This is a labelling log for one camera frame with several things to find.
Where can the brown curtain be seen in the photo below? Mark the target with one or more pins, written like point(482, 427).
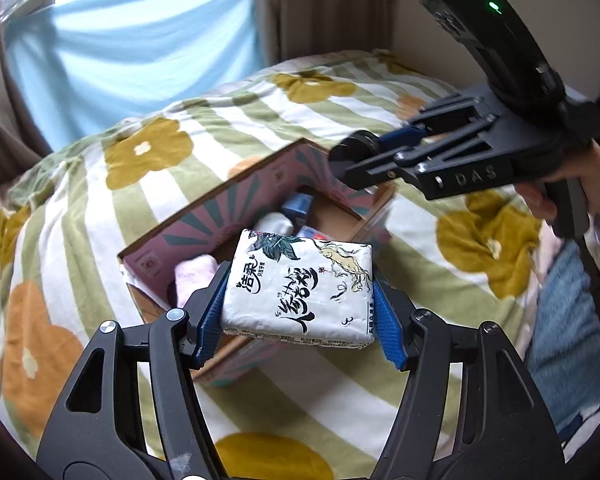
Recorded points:
point(325, 5)
point(10, 125)

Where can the red and black packet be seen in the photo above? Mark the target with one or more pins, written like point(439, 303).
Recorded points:
point(312, 232)

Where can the light blue window cloth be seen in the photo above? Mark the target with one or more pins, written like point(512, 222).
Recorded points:
point(130, 50)

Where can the pink printed cardboard box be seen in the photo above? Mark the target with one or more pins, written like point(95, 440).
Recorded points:
point(200, 215)

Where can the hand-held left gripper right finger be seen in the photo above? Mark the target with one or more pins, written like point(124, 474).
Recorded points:
point(390, 330)

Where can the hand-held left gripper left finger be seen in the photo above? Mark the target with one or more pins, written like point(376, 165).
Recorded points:
point(207, 330)

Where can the small white bottle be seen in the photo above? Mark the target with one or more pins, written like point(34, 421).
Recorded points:
point(275, 222)

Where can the pink towel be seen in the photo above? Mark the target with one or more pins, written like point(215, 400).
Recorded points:
point(192, 275)

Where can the white printed tissue pack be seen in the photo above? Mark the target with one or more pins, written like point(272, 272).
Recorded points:
point(300, 290)

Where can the person's blue jeans leg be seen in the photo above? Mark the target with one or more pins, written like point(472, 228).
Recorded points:
point(565, 330)

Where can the small blue box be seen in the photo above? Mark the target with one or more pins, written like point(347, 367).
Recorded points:
point(297, 205)

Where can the floral striped blanket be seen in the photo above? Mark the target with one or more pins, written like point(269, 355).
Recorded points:
point(80, 240)

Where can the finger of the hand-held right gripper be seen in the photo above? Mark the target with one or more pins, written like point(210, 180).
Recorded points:
point(380, 170)
point(402, 136)

